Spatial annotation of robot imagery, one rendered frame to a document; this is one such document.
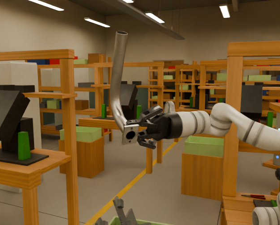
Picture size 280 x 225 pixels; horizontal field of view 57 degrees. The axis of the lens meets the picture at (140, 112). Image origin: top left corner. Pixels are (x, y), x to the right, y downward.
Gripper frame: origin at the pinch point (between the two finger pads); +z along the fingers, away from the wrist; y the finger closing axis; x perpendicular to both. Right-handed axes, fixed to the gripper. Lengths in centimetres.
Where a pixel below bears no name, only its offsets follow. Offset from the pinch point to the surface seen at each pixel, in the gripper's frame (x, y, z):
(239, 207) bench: 25, 86, -98
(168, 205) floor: 148, 226, -145
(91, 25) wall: 1125, 170, -295
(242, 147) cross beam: 51, 61, -115
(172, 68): 852, 279, -581
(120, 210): 26, 62, -13
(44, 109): 607, 305, -37
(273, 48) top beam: 60, -8, -122
